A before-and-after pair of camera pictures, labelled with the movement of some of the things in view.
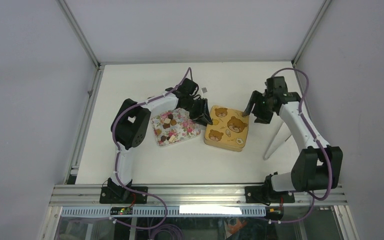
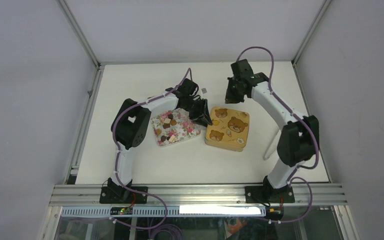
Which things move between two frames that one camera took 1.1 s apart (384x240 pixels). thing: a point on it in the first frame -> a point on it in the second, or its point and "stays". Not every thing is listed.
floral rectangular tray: [174, 126] stays
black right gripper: [261, 118] -> [230, 98]
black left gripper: [203, 110] stays
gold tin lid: [229, 127] stays
